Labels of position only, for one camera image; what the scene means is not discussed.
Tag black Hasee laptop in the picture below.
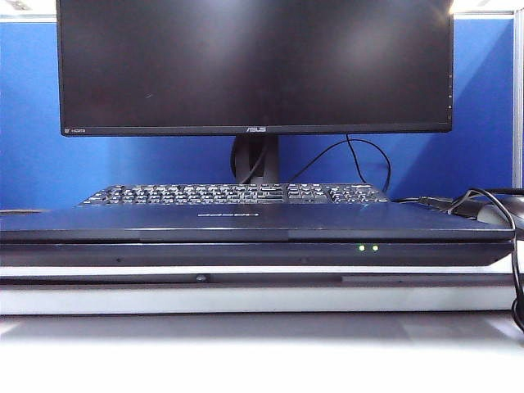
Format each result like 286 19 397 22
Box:
0 202 516 267

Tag black desktop keyboard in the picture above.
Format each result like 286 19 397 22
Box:
77 183 392 207

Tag black ASUS monitor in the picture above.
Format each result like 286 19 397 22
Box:
56 0 454 185

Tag black computer mouse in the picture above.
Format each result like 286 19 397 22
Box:
448 191 524 241

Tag thin black monitor cable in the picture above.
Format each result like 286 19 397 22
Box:
288 134 392 193

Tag dark metal rail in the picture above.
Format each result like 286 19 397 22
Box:
0 273 515 287

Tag black laptop plug cable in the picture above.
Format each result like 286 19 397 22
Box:
392 195 455 210

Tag thick black cable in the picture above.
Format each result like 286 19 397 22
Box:
445 187 524 332

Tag grey partition post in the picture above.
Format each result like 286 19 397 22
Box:
512 10 524 189

